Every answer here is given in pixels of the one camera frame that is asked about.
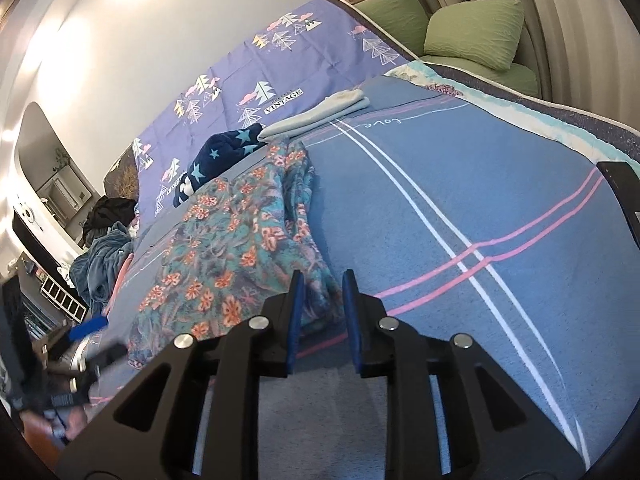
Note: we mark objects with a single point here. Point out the purple tree print sheet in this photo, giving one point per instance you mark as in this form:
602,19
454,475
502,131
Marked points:
300,45

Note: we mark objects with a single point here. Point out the folded pink cloth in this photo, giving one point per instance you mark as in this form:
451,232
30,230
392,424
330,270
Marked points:
122,275

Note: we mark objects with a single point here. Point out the small potted plant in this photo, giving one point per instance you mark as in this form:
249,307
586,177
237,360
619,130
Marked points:
61,160

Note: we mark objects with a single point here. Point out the navy star print blanket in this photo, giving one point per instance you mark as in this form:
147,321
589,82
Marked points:
220,155

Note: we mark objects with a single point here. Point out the floral print garment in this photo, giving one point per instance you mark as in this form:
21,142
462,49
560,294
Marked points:
225,240

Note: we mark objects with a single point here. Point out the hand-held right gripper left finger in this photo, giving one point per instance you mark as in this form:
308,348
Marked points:
295,320

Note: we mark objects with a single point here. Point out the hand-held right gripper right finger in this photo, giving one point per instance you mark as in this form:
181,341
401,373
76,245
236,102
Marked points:
350,320

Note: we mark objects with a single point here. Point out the green cushion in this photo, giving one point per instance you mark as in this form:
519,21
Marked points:
520,80

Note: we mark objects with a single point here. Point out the green pillow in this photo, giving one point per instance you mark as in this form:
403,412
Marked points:
475,30
395,15

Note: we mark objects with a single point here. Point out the white ladder rack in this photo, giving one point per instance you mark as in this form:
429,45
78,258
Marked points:
62,300

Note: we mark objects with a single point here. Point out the folded light grey cloth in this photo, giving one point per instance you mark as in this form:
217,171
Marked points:
325,110

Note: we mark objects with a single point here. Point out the person's left hand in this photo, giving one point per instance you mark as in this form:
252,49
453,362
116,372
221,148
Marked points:
75,420

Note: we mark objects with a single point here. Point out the black clothing heap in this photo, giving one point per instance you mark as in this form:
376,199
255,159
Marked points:
110,210

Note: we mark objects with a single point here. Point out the black panel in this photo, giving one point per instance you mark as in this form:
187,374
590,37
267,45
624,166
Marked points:
620,180

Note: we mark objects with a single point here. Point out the blue-grey fleece blanket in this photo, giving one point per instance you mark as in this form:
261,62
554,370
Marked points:
100,260

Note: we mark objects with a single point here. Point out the beige curtain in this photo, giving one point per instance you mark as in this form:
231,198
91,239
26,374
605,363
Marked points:
575,35

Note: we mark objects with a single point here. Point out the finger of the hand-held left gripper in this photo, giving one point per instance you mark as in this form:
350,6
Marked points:
87,331
105,355

